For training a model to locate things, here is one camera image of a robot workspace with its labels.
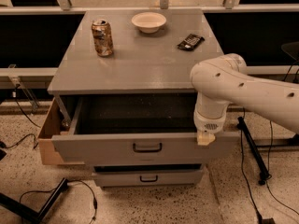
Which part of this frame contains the grey top drawer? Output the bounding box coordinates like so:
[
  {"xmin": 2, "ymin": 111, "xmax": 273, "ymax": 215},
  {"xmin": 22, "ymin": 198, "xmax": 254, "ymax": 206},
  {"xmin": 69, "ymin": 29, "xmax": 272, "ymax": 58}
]
[{"xmin": 52, "ymin": 93, "xmax": 239, "ymax": 166}]

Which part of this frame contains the grey drawer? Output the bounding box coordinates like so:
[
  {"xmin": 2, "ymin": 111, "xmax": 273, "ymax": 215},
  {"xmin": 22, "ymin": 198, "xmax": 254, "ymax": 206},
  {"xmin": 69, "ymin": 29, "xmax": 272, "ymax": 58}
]
[
  {"xmin": 52, "ymin": 93, "xmax": 239, "ymax": 166},
  {"xmin": 93, "ymin": 169, "xmax": 204, "ymax": 188}
]

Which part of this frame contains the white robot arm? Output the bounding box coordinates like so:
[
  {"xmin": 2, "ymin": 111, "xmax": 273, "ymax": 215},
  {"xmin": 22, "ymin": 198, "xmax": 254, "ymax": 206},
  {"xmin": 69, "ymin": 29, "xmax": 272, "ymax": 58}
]
[{"xmin": 190, "ymin": 53, "xmax": 299, "ymax": 146}]

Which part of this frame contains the grey drawer cabinet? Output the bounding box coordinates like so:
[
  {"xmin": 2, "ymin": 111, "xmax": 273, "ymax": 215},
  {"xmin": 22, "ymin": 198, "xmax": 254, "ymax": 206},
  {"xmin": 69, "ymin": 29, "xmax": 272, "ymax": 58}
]
[{"xmin": 47, "ymin": 8, "xmax": 241, "ymax": 189}]

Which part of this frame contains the grey bottom drawer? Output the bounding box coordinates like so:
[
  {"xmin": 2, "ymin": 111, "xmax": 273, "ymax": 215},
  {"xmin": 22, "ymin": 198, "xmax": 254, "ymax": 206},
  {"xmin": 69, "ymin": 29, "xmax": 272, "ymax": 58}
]
[{"xmin": 93, "ymin": 169, "xmax": 204, "ymax": 188}]

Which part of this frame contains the black stand leg right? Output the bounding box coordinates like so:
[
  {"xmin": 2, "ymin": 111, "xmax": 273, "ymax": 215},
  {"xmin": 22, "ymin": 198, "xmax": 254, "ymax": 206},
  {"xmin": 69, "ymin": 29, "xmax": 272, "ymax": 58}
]
[{"xmin": 237, "ymin": 117, "xmax": 299, "ymax": 185}]

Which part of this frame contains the black stand leg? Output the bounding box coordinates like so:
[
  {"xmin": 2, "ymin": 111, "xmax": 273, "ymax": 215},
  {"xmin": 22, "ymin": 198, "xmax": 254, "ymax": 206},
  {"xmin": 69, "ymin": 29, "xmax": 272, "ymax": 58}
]
[
  {"xmin": 237, "ymin": 117, "xmax": 299, "ymax": 185},
  {"xmin": 0, "ymin": 177, "xmax": 69, "ymax": 224}
]

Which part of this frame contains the black snack wrapper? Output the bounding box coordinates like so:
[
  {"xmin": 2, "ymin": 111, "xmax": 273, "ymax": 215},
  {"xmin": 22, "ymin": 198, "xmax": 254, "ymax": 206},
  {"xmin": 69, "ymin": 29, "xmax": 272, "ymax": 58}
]
[{"xmin": 178, "ymin": 34, "xmax": 205, "ymax": 51}]

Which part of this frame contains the white paper bowl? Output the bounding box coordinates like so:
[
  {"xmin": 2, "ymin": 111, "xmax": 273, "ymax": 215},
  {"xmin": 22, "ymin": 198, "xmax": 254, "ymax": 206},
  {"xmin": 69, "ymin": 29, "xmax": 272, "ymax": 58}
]
[{"xmin": 131, "ymin": 12, "xmax": 166, "ymax": 34}]

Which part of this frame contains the crushed orange soda can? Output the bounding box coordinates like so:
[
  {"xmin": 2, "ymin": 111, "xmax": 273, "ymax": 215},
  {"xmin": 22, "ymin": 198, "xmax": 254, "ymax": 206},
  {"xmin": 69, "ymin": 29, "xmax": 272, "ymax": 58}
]
[{"xmin": 92, "ymin": 19, "xmax": 113, "ymax": 57}]

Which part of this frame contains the cardboard box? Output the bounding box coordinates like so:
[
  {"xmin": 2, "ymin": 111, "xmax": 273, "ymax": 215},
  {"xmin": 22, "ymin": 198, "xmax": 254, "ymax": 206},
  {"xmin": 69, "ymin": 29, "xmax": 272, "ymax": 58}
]
[{"xmin": 37, "ymin": 100, "xmax": 81, "ymax": 165}]

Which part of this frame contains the black stand leg left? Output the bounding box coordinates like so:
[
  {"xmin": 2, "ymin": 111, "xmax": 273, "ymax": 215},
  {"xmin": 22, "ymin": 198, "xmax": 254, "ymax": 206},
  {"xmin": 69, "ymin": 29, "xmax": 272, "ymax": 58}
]
[{"xmin": 0, "ymin": 177, "xmax": 69, "ymax": 224}]

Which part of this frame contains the metal window railing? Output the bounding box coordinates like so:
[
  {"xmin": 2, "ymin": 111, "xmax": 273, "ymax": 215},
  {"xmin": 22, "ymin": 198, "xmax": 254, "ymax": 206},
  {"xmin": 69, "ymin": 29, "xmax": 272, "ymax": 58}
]
[{"xmin": 0, "ymin": 0, "xmax": 299, "ymax": 90}]

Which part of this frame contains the black floor cable right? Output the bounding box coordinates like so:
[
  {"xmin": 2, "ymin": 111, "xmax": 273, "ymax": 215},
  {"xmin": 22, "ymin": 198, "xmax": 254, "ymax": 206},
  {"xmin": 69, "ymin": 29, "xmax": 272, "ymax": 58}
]
[{"xmin": 239, "ymin": 109, "xmax": 299, "ymax": 224}]

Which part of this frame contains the black floor cable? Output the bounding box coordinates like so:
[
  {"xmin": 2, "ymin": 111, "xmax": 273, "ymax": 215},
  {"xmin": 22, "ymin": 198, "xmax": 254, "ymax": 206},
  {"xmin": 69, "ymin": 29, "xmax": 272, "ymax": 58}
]
[
  {"xmin": 239, "ymin": 109, "xmax": 299, "ymax": 224},
  {"xmin": 19, "ymin": 179, "xmax": 99, "ymax": 224}
]

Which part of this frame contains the black floor cable left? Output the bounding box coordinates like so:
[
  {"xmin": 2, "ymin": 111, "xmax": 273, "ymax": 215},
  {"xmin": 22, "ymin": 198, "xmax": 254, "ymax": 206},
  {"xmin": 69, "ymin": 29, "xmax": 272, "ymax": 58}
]
[{"xmin": 19, "ymin": 179, "xmax": 99, "ymax": 224}]

